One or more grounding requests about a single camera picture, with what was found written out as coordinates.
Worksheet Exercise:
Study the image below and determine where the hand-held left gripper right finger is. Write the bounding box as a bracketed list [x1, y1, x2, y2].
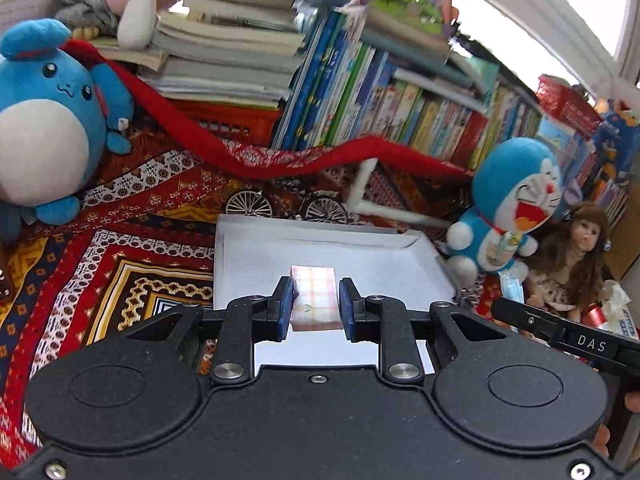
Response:
[339, 277, 511, 386]

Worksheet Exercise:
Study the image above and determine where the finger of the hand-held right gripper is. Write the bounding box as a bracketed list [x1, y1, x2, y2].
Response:
[491, 297, 566, 346]

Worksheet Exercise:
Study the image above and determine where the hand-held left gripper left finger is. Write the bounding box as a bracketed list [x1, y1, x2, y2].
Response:
[122, 276, 298, 386]

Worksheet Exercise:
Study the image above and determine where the pink plaid tissue pack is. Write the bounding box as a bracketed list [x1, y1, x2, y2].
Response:
[289, 263, 343, 333]

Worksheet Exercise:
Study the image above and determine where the shallow white cardboard box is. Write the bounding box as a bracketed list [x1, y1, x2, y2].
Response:
[214, 214, 458, 376]

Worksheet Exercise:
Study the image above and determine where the person's right hand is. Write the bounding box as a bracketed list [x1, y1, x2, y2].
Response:
[592, 391, 640, 461]

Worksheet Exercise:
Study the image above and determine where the red can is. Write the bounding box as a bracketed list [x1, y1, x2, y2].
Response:
[582, 305, 608, 331]

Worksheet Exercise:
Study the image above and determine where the blue face mask pack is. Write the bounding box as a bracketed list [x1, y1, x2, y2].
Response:
[497, 266, 530, 303]

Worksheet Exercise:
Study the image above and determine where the white tissue packet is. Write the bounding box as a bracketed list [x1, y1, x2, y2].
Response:
[597, 280, 638, 338]

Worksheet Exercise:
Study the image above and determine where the brown-haired doll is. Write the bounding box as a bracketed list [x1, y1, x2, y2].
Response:
[522, 202, 613, 318]

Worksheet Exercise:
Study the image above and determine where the miniature metal bicycle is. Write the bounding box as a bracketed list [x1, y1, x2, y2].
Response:
[224, 190, 350, 226]

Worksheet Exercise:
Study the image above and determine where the white plastic pipe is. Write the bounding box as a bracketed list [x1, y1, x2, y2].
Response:
[345, 157, 453, 231]

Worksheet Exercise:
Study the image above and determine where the blue cat plush toy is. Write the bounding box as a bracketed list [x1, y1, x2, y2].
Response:
[445, 137, 563, 288]

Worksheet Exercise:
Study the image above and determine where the patterned red blanket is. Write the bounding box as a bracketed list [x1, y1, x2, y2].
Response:
[0, 115, 601, 466]

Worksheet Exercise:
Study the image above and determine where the red plastic crate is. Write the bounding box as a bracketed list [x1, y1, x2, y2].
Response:
[172, 100, 283, 148]

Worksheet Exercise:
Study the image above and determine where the plain red cloth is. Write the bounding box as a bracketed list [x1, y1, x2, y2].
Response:
[62, 40, 473, 181]

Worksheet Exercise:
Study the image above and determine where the blue carton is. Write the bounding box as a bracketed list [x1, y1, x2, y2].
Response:
[595, 107, 640, 181]

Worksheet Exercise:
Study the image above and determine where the row of upright books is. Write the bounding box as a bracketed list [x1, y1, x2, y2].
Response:
[272, 10, 546, 171]

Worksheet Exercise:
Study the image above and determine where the red plastic basket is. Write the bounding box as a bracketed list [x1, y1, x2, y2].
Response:
[537, 75, 603, 138]

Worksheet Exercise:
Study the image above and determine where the pile of flat books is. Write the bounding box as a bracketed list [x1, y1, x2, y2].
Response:
[92, 0, 308, 111]

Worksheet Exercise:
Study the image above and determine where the round blue plush toy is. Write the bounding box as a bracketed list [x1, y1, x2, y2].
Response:
[0, 18, 136, 241]

